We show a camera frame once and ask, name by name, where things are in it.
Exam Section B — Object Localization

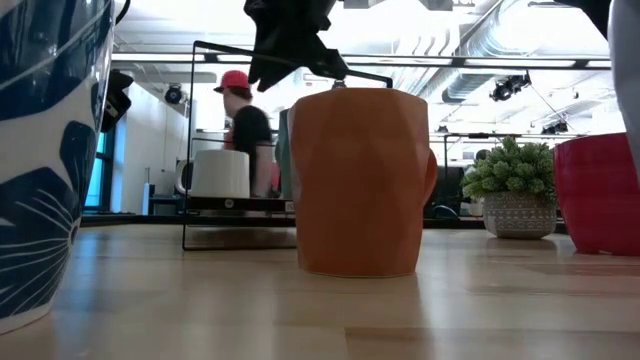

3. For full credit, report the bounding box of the black background workstation frame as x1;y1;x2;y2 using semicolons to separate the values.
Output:
442;132;556;169

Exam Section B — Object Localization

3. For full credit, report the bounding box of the long ceiling light bar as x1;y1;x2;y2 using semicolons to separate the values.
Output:
112;52;614;70

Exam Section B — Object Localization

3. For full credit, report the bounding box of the teal green mug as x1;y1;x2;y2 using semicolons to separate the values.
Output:
275;108;297;201

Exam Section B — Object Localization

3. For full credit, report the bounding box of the red mug white handle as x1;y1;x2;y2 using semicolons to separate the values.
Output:
553;132;640;257

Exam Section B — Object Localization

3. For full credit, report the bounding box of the black ceiling spotlight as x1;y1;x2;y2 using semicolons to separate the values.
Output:
541;119;571;136
488;73;532;104

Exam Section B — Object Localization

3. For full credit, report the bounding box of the large window black frame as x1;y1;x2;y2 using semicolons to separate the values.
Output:
83;127;117;211

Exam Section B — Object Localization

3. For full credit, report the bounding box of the white standing post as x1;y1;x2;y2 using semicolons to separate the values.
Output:
142;167;156;216

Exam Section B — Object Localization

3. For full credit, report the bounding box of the silver ventilation duct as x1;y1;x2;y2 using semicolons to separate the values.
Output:
419;0;614;104

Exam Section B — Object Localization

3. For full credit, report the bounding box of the orange faceted mug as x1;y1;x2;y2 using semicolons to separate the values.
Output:
288;88;439;279

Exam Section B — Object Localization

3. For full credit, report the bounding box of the green potted plant patterned pot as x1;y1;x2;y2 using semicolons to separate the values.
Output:
459;135;559;240

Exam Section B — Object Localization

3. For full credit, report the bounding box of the black aluminium table frame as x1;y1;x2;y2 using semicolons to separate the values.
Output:
79;212;569;232

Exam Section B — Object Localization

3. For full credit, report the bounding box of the white mug olive green inside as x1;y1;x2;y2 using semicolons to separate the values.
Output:
174;149;251;199

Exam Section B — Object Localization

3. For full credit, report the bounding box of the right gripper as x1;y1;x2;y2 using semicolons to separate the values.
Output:
243;0;349;93

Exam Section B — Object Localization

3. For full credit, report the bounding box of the wooden shelf black wire frame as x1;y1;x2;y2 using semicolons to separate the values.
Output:
181;40;396;252

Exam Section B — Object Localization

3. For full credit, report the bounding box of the round black wall speaker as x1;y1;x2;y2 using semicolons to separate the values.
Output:
163;83;184;105

